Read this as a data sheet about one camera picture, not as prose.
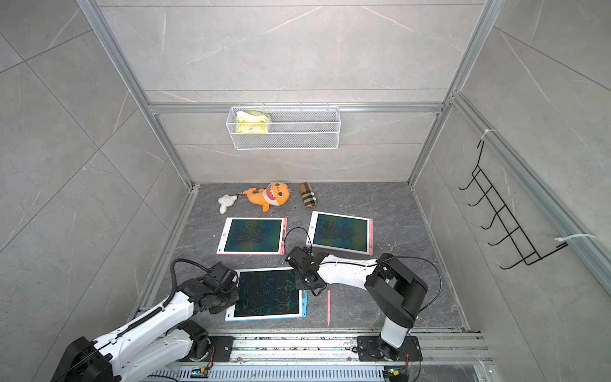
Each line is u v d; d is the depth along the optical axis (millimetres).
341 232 1009
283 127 1011
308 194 1114
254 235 1007
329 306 817
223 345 736
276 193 1066
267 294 855
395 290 457
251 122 878
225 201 1094
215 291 632
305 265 683
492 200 714
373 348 732
